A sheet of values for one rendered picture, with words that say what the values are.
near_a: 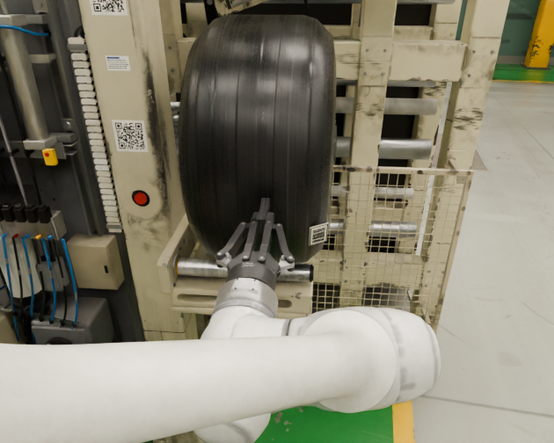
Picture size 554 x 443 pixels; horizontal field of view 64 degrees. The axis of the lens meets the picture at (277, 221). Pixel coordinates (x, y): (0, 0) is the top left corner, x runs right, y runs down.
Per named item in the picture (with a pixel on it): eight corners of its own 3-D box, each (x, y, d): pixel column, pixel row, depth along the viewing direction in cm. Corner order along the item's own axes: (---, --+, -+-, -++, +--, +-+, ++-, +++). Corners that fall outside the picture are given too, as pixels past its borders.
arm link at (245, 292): (206, 301, 58) (215, 271, 63) (213, 345, 63) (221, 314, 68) (274, 306, 57) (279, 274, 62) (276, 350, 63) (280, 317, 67)
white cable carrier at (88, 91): (108, 232, 116) (67, 37, 93) (116, 222, 120) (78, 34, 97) (125, 232, 116) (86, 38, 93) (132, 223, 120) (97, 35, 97)
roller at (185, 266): (177, 253, 112) (178, 268, 114) (171, 263, 108) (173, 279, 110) (314, 260, 110) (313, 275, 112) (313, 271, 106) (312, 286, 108)
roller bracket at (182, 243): (160, 295, 109) (155, 263, 104) (200, 218, 143) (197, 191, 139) (173, 296, 109) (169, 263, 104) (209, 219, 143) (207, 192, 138)
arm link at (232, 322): (219, 354, 64) (307, 347, 61) (193, 465, 52) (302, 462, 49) (193, 304, 58) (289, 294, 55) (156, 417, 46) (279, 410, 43)
